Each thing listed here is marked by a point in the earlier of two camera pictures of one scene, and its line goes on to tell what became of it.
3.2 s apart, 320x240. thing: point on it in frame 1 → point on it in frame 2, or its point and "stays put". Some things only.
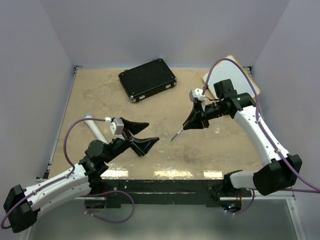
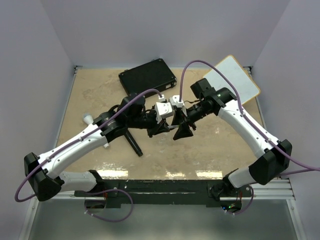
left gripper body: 127,138 → 151,119
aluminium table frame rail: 256,196 stays put
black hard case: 146,79 stays put
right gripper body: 205,119 → 191,115
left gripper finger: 135,127 → 162,127
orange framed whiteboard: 228,69 stays put
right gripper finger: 195,120 → 178,117
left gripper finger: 142,146 → 153,131
